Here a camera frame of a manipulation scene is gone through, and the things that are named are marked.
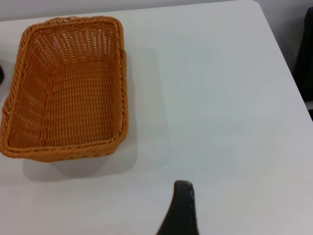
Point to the dark background furniture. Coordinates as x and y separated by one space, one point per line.
304 61

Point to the orange wicker basket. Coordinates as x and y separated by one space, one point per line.
73 98

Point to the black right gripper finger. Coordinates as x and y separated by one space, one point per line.
182 208

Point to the black wicker basket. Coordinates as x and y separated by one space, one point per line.
1 73

